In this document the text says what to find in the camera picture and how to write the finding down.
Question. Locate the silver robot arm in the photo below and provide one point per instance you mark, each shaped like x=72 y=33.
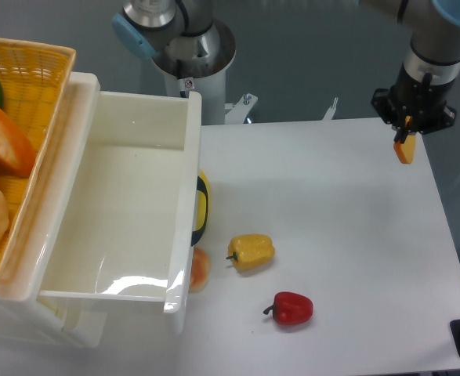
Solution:
x=435 y=39

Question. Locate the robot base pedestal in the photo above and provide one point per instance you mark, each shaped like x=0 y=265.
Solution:
x=186 y=43

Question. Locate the white open upper drawer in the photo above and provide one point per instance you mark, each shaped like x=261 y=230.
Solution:
x=125 y=240

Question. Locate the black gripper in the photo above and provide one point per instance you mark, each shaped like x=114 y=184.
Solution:
x=421 y=99

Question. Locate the orange baguette bread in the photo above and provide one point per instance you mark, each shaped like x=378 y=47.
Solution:
x=17 y=155

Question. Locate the white table bracket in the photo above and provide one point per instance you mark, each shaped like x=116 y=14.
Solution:
x=240 y=112

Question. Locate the yellow bell pepper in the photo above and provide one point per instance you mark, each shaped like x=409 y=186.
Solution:
x=250 y=251

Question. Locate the white drawer cabinet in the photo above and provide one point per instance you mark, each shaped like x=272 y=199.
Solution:
x=25 y=314

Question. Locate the yellow wicker basket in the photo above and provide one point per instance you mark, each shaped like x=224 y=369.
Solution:
x=34 y=76

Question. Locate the red bell pepper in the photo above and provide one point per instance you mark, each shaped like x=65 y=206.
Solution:
x=289 y=308

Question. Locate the yellow black handle object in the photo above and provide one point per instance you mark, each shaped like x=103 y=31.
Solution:
x=203 y=207

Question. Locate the orange peach fruit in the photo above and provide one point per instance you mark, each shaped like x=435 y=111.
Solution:
x=200 y=269

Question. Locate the orange bread slice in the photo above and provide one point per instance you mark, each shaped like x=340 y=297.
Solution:
x=405 y=151

